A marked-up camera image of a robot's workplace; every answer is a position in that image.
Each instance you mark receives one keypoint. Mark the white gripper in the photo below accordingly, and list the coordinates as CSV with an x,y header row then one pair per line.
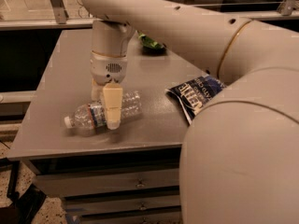
x,y
107,68

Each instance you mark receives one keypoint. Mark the clear plastic water bottle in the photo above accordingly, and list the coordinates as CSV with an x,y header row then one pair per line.
x,y
91,116

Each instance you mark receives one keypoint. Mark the blue kettle chip bag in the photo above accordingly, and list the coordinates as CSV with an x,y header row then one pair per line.
x,y
194,94

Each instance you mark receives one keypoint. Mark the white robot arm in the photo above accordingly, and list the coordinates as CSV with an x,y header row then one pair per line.
x,y
239,161

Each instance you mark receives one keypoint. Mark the green chip bag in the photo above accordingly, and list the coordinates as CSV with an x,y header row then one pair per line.
x,y
149,43

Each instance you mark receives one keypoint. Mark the top grey drawer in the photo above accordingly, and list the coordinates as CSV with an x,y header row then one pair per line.
x,y
80,184

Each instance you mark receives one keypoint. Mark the grey drawer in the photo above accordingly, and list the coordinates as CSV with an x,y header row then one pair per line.
x,y
147,217
80,184
142,202

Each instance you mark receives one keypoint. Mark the middle grey drawer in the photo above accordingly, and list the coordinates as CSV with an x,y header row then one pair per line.
x,y
142,202

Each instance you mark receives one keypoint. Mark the bottom grey drawer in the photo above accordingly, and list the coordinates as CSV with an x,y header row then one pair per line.
x,y
147,217

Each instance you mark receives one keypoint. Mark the grey metal railing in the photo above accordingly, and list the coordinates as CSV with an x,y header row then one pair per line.
x,y
40,14

